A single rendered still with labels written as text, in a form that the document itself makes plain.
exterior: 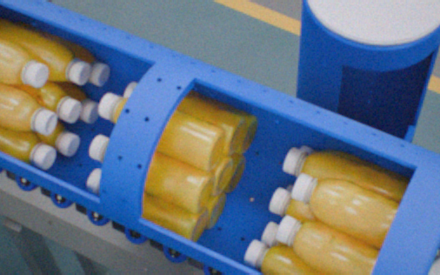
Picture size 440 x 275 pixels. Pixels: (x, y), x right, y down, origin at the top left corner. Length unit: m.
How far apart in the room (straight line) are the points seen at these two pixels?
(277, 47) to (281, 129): 1.50
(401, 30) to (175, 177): 0.54
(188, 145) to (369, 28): 0.48
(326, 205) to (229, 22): 1.83
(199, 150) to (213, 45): 1.68
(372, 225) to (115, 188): 0.37
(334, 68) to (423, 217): 0.57
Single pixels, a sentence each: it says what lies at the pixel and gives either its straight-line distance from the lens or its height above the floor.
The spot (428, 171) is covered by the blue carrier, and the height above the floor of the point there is 1.23.
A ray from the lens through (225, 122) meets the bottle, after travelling 1.18.
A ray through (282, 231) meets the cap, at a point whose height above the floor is 1.11.
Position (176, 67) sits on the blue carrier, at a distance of 1.15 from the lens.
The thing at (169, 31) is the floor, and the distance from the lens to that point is 2.84.
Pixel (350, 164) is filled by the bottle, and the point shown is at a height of 1.14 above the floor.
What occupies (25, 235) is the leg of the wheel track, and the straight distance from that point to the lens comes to 1.77.
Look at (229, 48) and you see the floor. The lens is 2.77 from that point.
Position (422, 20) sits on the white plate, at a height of 1.04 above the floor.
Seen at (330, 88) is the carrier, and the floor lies 0.87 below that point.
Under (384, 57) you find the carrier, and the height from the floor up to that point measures 1.00.
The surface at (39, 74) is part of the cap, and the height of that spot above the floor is 1.16.
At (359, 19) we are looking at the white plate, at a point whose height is 1.04.
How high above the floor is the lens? 2.11
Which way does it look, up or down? 56 degrees down
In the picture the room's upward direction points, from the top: 4 degrees counter-clockwise
